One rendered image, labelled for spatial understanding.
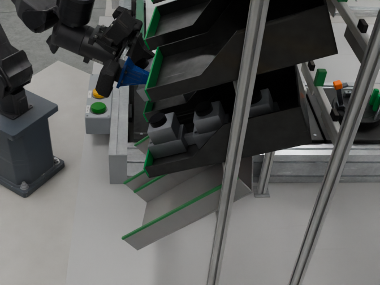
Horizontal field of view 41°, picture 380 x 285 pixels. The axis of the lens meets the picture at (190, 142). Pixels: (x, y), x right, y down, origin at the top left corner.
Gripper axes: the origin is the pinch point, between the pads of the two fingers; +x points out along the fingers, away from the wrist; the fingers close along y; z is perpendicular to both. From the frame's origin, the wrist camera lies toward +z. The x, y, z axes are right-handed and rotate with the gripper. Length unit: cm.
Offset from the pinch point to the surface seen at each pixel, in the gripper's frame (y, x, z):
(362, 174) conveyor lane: 24, 63, -24
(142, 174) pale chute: -6.2, 7.4, -21.9
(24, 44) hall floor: 191, -89, -173
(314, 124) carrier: 32, 46, -21
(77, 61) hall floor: 182, -50, -161
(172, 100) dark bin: 1.1, 7.1, -6.1
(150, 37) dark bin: -1.4, -1.1, 7.6
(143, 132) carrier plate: 16.2, 4.5, -32.7
